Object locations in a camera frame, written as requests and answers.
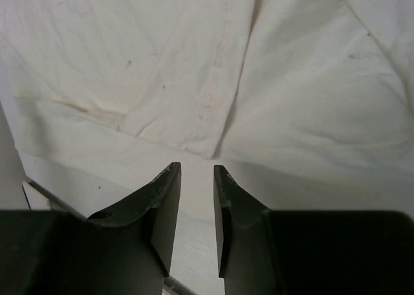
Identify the aluminium table rail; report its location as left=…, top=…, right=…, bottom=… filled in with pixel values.
left=22, top=180, right=87, bottom=220

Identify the white t shirt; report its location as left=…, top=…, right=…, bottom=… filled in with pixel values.
left=1, top=0, right=413, bottom=186

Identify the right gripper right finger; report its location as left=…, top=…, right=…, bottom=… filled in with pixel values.
left=213, top=165, right=275, bottom=278

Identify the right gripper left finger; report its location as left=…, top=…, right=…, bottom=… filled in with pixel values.
left=86, top=161, right=182, bottom=278

